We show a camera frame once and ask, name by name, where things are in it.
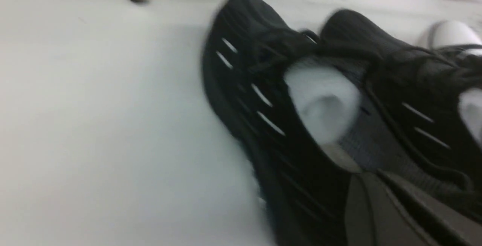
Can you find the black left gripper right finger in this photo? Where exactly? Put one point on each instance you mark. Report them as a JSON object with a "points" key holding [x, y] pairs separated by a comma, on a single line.
{"points": [[442, 224]]}

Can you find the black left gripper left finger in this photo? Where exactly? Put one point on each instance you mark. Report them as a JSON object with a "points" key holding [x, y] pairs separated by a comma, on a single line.
{"points": [[375, 217]]}

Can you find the black mesh sneaker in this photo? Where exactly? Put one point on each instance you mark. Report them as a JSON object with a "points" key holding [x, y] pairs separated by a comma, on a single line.
{"points": [[279, 93], [409, 105]]}

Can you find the black white laced sneaker left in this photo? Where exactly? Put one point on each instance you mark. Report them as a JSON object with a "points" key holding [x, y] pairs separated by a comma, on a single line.
{"points": [[454, 37]]}

